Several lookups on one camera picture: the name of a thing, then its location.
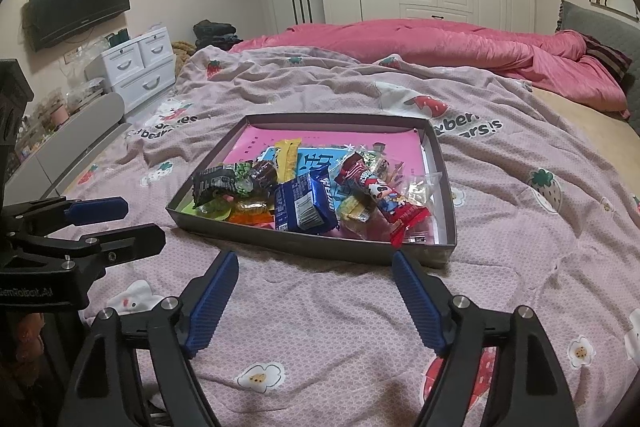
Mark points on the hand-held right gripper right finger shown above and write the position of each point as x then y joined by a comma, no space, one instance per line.
420,302

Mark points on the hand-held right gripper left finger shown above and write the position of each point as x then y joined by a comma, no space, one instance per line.
212,307

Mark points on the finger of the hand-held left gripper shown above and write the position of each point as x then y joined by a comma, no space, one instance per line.
100,209
125,242

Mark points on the grey cardboard box tray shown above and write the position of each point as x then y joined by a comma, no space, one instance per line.
240,227

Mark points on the black snack packet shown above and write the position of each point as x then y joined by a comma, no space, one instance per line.
215,182

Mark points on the blue snack packet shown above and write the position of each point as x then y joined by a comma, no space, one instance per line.
300,202

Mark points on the grey curved panel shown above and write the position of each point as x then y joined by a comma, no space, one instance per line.
75,132

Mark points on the green snack packet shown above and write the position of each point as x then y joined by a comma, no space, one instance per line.
207,209

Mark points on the pink printed blanket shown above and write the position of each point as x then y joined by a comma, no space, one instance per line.
500,257

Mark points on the cartoon print candy packet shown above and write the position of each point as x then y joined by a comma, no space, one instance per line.
395,202

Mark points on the pink flowerpot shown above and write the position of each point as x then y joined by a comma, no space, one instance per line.
59,114

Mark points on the orange jelly packet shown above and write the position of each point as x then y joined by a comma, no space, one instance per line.
250,209

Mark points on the yellow cracker packet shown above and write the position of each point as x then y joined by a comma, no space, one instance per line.
355,209

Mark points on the dark brown snack packet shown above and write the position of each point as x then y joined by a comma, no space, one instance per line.
264,172

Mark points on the white drawer chest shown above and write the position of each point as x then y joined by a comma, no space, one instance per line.
135,67

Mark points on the pink book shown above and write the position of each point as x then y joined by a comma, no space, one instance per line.
390,147

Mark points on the yellow snack bar packet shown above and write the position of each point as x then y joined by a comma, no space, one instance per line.
289,157

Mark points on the green container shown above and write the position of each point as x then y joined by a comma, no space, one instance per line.
117,38

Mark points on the brown plush item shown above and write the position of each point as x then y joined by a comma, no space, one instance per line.
182,52

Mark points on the black television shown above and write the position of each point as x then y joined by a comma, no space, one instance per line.
77,7

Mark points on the dark clothes pile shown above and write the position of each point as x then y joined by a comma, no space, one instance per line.
215,34

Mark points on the beige bed sheet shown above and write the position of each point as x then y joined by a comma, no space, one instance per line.
590,127

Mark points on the pink quilt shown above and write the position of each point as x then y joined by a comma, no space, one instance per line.
425,42

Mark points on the striped pillow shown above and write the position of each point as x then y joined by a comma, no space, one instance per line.
607,54

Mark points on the grey padded headboard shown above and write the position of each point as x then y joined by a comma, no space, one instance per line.
600,17

